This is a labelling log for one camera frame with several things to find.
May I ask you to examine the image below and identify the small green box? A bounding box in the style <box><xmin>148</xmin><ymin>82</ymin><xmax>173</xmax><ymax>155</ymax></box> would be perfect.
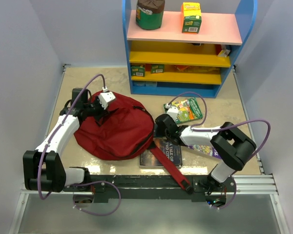
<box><xmin>150</xmin><ymin>64</ymin><xmax>165</xmax><ymax>74</ymax></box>
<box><xmin>130</xmin><ymin>64</ymin><xmax>146</xmax><ymax>77</ymax></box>

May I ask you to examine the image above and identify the blue colourful shelf unit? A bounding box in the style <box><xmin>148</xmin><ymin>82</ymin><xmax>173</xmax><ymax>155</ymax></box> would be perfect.
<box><xmin>122</xmin><ymin>0</ymin><xmax>258</xmax><ymax>98</ymax></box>

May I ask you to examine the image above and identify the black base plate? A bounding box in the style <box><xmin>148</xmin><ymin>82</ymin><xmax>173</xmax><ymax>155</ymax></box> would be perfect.
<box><xmin>63</xmin><ymin>174</ymin><xmax>236</xmax><ymax>203</ymax></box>

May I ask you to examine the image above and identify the small green box left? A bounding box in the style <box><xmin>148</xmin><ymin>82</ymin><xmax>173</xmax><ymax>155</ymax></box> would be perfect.
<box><xmin>130</xmin><ymin>64</ymin><xmax>146</xmax><ymax>77</ymax></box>

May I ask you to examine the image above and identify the red white small box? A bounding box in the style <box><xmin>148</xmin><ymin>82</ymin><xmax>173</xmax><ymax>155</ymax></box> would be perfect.
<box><xmin>217</xmin><ymin>48</ymin><xmax>231</xmax><ymax>58</ymax></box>

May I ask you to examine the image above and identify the purple treehouse book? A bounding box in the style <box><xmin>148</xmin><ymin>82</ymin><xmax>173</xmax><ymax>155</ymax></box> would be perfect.
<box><xmin>188</xmin><ymin>145</ymin><xmax>221</xmax><ymax>159</ymax></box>

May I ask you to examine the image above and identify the orange green box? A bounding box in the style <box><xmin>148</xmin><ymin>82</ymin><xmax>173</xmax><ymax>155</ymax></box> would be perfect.
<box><xmin>181</xmin><ymin>2</ymin><xmax>202</xmax><ymax>34</ymax></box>

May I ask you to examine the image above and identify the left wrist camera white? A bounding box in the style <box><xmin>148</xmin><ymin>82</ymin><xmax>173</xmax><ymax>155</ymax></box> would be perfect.
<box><xmin>98</xmin><ymin>92</ymin><xmax>116</xmax><ymax>110</ymax></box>

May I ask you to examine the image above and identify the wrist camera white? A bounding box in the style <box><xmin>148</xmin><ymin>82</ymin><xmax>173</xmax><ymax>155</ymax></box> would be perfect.
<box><xmin>98</xmin><ymin>92</ymin><xmax>116</xmax><ymax>110</ymax></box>
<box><xmin>164</xmin><ymin>103</ymin><xmax>179</xmax><ymax>121</ymax></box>

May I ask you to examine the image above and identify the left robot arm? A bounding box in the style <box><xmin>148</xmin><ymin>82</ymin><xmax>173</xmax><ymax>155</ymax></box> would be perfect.
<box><xmin>22</xmin><ymin>88</ymin><xmax>115</xmax><ymax>193</ymax></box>

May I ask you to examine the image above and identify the red backpack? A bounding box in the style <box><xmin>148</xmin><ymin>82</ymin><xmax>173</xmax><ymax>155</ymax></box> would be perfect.
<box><xmin>74</xmin><ymin>93</ymin><xmax>193</xmax><ymax>194</ymax></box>

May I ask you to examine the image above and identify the orange snack packet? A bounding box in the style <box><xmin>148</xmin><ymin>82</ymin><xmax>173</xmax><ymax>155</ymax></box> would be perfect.
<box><xmin>174</xmin><ymin>65</ymin><xmax>190</xmax><ymax>72</ymax></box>

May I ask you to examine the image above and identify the green treehouse book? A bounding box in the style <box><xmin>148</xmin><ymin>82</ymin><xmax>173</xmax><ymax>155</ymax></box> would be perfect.
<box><xmin>171</xmin><ymin>97</ymin><xmax>203</xmax><ymax>124</ymax></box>

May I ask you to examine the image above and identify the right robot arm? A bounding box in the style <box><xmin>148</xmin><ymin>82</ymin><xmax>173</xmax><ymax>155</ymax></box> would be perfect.
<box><xmin>155</xmin><ymin>114</ymin><xmax>256</xmax><ymax>192</ymax></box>

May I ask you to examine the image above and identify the dark tale of two cities book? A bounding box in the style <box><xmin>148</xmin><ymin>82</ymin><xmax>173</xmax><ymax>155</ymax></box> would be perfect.
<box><xmin>139</xmin><ymin>138</ymin><xmax>183</xmax><ymax>168</ymax></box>

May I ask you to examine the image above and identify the green brown canister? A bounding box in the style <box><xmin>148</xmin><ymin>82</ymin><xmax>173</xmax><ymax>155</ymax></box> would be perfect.
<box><xmin>136</xmin><ymin>0</ymin><xmax>165</xmax><ymax>30</ymax></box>

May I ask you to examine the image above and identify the small green box right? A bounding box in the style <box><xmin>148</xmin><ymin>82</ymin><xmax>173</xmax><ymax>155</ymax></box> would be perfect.
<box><xmin>150</xmin><ymin>64</ymin><xmax>165</xmax><ymax>74</ymax></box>

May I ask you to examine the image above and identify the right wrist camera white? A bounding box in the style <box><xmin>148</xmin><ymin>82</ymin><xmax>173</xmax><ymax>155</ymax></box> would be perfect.
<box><xmin>164</xmin><ymin>103</ymin><xmax>179</xmax><ymax>121</ymax></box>

